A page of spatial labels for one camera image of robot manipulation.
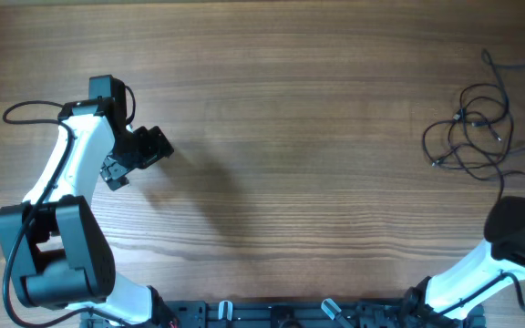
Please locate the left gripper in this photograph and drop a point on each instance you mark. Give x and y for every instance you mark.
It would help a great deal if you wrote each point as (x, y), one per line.
(155, 149)

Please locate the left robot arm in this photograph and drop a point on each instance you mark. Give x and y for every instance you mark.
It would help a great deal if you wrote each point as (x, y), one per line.
(56, 256)

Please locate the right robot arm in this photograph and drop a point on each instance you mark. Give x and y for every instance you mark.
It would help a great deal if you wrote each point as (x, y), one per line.
(447, 299)

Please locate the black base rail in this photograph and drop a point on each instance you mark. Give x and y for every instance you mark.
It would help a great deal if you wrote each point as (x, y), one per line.
(370, 313)

